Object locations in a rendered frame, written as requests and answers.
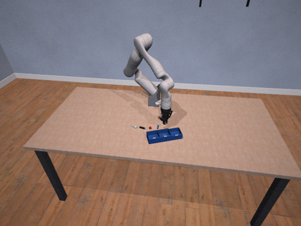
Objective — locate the blue bin rack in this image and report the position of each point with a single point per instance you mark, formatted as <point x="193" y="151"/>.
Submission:
<point x="156" y="136"/>

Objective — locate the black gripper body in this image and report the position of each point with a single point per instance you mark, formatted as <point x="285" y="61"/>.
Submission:
<point x="163" y="111"/>

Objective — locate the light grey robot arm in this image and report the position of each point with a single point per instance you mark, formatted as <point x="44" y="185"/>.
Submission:
<point x="142" y="44"/>

